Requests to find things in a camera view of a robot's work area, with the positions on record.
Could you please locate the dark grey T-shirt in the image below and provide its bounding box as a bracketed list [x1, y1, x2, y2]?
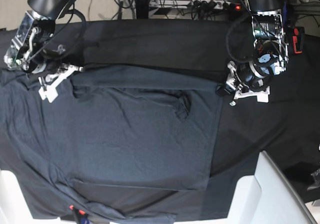
[0, 65, 222, 224]

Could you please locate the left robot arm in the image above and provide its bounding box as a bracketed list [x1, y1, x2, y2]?
[216, 0, 289, 100]

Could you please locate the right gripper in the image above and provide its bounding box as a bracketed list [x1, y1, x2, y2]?
[26, 59, 73, 83]

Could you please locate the blue clamp at bottom edge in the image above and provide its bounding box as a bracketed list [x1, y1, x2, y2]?
[69, 205, 91, 224]

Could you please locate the red and black clamp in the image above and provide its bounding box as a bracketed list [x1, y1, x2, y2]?
[292, 26, 305, 54]

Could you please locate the black monitor stand pole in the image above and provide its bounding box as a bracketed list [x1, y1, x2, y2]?
[135, 0, 150, 19]

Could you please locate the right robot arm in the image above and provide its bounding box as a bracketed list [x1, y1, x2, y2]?
[3, 0, 87, 82]

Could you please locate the white chair left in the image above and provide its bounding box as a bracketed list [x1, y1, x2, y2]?
[0, 169, 61, 224]

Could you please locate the black table cloth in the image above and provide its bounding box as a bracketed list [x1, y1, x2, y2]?
[0, 19, 320, 221]

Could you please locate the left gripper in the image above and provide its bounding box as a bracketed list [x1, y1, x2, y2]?
[215, 61, 273, 97]

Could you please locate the white power strip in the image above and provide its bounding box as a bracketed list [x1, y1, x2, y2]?
[149, 0, 230, 9]

